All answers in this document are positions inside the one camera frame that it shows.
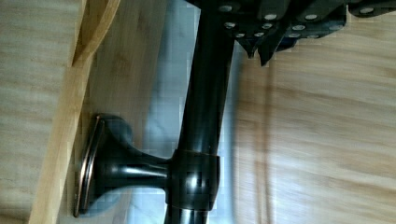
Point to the black metal drawer handle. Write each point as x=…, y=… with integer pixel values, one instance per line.
x=190, y=178

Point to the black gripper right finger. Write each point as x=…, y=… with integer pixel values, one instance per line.
x=287, y=21

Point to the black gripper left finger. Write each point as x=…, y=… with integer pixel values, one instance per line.
x=257, y=25

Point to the wooden cutting board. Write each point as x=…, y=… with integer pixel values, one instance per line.
x=315, y=135

